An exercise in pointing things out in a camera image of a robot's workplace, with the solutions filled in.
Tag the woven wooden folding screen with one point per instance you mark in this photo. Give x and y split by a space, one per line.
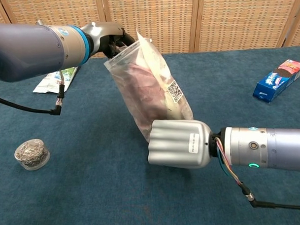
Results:
235 15

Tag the translucent zip bag pink contents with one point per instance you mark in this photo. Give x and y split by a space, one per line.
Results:
144 93

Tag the teal table cloth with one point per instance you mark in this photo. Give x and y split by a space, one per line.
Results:
93 193

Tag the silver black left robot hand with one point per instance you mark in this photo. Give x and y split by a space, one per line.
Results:
103 32

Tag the blue pink cookie box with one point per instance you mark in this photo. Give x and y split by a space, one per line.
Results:
274 86

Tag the clear tub of paper clips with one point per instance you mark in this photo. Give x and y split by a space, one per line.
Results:
32 154

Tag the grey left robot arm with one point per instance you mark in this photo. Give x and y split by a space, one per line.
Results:
27 47

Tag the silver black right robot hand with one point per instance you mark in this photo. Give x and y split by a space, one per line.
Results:
175 143

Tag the white green snack packet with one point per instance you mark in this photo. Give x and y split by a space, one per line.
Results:
48 84

